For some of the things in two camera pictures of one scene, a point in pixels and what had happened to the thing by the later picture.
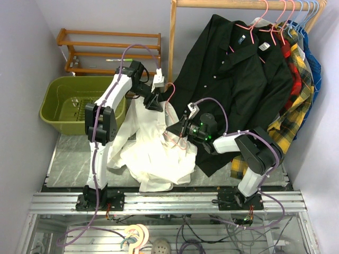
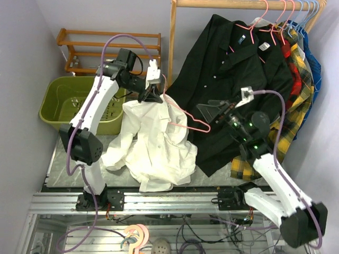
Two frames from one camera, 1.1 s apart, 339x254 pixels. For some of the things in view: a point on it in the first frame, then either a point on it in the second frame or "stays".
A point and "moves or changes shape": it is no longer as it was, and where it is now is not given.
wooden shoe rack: [102, 52] stays
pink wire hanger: [164, 119] moves or changes shape
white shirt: [158, 160] stays
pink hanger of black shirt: [251, 28] stays
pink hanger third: [280, 31] stays
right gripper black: [180, 128] to [228, 109]
